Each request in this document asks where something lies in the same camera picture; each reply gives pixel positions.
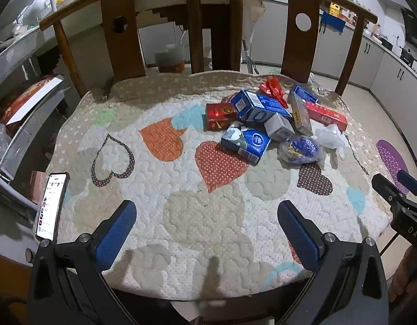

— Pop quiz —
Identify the purple plastic waste basket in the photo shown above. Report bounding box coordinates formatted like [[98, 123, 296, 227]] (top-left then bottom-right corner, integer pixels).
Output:
[[376, 139, 409, 194]]

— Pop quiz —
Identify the long red cigarette box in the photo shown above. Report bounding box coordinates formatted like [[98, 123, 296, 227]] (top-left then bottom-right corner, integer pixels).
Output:
[[305, 101, 347, 132]]

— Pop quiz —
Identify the white plastic bag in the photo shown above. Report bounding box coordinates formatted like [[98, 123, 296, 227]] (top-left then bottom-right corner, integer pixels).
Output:
[[314, 124, 348, 160]]

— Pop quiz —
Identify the cartoon playing card box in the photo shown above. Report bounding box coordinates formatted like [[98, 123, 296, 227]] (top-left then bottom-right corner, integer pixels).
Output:
[[289, 92, 314, 137]]

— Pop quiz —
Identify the blue cloth on cabinet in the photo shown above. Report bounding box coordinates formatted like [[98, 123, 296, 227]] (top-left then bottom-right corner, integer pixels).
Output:
[[321, 11, 346, 33]]

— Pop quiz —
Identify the grey small box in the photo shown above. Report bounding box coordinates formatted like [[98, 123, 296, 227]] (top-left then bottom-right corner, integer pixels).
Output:
[[264, 113, 295, 142]]

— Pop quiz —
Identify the blue tissue pack box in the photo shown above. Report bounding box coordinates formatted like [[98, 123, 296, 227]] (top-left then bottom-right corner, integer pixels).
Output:
[[220, 123, 271, 165]]

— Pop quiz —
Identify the blue milk carton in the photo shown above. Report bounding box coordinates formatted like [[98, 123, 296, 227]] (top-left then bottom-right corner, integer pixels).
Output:
[[230, 90, 292, 123]]

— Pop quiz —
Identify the metal shelf rack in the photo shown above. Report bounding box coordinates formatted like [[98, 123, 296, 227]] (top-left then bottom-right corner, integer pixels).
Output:
[[0, 27, 76, 219]]

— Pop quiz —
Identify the yellow container on counter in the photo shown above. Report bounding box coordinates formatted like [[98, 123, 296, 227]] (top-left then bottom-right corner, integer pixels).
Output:
[[329, 2, 341, 18]]

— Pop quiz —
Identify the red Shuangxi cigarette box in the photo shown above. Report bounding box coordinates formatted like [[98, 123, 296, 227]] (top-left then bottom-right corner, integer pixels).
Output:
[[206, 102, 238, 131]]

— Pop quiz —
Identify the person's right hand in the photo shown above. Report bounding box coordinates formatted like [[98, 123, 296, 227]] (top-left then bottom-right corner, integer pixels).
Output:
[[388, 245, 417, 302]]

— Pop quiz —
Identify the blue foil snack bag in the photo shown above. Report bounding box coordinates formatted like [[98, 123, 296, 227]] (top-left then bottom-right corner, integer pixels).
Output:
[[278, 136, 322, 165]]

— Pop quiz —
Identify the wooden chair backrest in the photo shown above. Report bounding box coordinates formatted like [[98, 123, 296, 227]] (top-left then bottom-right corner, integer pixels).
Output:
[[40, 0, 377, 95]]

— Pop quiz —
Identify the quilted heart pattern mat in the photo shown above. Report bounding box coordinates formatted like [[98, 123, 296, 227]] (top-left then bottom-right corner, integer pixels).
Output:
[[48, 71, 391, 301]]

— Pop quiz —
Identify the red plastic wrapper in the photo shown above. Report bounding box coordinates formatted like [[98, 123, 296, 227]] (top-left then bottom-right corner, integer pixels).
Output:
[[259, 77, 289, 109]]

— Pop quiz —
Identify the smartphone with lit screen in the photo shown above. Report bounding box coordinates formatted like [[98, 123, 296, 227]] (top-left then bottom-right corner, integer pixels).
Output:
[[35, 172, 70, 241]]

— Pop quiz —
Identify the white plastic bucket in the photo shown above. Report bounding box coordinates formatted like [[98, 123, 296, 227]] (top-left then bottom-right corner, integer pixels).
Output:
[[154, 44, 186, 73]]

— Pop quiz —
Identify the blue medicine box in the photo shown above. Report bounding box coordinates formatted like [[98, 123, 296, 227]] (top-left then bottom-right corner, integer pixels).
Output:
[[292, 84, 318, 103]]

